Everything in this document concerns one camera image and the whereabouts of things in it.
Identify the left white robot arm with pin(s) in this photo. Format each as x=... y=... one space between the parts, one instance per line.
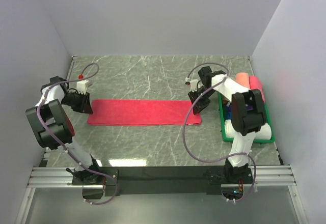
x=53 y=129

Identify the red towel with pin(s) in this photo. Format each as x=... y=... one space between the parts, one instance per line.
x=114 y=112

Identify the pink rolled towel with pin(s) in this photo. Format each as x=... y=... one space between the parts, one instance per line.
x=255 y=83

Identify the aluminium rail frame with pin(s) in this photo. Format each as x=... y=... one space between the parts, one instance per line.
x=58 y=177

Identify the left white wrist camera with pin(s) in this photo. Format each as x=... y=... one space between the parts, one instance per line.
x=83 y=84

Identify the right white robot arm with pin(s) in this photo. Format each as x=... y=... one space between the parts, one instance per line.
x=247 y=115

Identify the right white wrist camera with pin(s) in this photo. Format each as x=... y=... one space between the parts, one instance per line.
x=193 y=84

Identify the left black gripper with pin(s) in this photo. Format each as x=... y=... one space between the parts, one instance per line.
x=85 y=106

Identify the orange rolled towel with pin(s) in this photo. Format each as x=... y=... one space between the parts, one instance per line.
x=242 y=78

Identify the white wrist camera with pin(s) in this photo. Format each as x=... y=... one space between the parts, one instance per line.
x=83 y=84
x=193 y=84

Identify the green plastic bin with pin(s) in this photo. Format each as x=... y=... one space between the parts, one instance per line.
x=222 y=106

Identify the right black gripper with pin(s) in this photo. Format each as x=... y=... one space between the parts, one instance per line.
x=199 y=105

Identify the white rolled towel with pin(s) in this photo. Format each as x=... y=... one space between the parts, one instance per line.
x=265 y=132

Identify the black base beam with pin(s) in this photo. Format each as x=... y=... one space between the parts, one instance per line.
x=116 y=181

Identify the purple towel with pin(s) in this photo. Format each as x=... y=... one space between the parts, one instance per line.
x=228 y=114

